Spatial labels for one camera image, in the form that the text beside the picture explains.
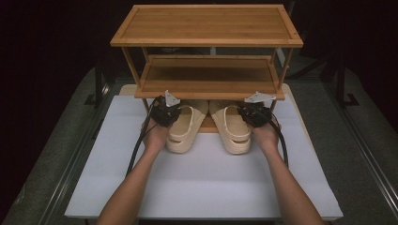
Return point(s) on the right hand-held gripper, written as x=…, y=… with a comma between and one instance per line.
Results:
x=256, y=115

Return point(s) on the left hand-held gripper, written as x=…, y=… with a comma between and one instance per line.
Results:
x=164, y=112

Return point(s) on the beige foam clog shoe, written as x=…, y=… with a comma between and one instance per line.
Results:
x=184, y=131
x=233, y=132

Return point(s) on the wooden two-tier shoe rack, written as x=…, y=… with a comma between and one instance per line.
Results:
x=206, y=25

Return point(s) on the person's right hand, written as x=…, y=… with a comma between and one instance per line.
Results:
x=266, y=137

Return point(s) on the person's left hand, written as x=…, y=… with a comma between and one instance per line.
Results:
x=156, y=136

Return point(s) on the black metal stand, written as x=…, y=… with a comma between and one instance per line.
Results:
x=98, y=84
x=344, y=87

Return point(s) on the white table cover sheet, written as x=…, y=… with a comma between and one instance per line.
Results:
x=203, y=187

